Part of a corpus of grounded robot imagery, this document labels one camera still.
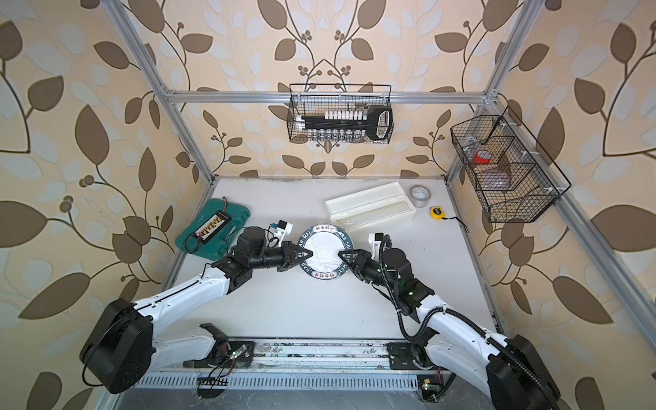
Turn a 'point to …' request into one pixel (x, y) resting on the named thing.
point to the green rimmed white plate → (325, 242)
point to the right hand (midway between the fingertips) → (340, 257)
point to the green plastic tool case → (219, 245)
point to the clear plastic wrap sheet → (325, 242)
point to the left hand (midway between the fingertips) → (308, 251)
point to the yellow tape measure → (437, 213)
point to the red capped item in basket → (483, 157)
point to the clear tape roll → (420, 196)
